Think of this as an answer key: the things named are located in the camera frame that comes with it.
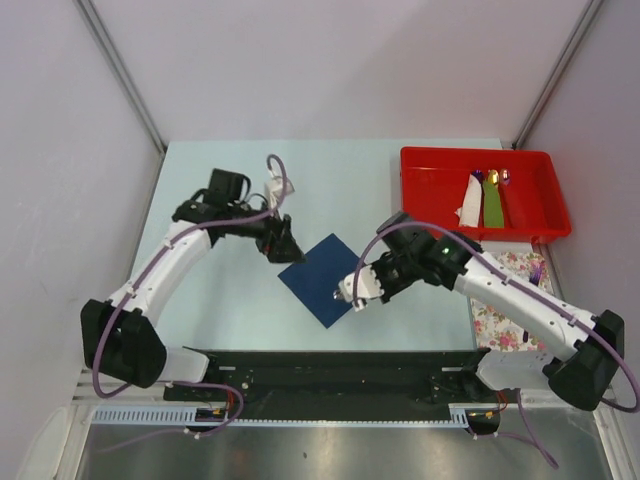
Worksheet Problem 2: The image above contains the left aluminium frame post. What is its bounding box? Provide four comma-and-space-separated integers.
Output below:
73, 0, 168, 157

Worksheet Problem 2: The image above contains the aluminium frame post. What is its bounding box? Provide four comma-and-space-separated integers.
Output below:
73, 0, 168, 157
509, 0, 608, 150

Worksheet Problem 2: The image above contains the dark blue paper napkin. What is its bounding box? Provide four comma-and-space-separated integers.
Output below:
278, 233, 358, 329

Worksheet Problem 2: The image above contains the red plastic bin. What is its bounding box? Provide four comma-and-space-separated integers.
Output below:
400, 146, 572, 244

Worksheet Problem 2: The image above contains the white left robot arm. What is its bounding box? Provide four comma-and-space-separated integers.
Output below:
80, 201, 305, 400

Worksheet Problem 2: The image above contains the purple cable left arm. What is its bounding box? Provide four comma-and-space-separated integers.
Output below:
92, 153, 297, 399

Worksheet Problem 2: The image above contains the right aluminium frame post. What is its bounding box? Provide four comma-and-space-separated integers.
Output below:
509, 0, 608, 150

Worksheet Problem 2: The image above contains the white slotted cable duct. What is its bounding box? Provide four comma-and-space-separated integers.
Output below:
92, 405, 471, 429

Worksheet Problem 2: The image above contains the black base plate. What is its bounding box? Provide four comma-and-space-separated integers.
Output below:
163, 351, 516, 422

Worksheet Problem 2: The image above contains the green napkin roll with spoon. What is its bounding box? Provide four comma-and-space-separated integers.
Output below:
482, 170, 505, 228

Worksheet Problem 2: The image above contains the white napkin roll with utensil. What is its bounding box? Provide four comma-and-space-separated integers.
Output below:
456, 170, 483, 228

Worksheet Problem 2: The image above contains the purple iridescent fork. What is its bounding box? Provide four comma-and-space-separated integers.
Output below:
522, 264, 544, 343

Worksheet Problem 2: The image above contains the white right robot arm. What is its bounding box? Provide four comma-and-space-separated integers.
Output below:
333, 212, 630, 411

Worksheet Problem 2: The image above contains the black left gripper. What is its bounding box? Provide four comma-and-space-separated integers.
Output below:
228, 195, 306, 265

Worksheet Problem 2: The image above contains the floral cloth mat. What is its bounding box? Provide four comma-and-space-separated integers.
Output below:
470, 252, 554, 352

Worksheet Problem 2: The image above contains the red napkin roll with spoon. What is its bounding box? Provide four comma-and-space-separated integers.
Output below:
499, 168, 524, 228

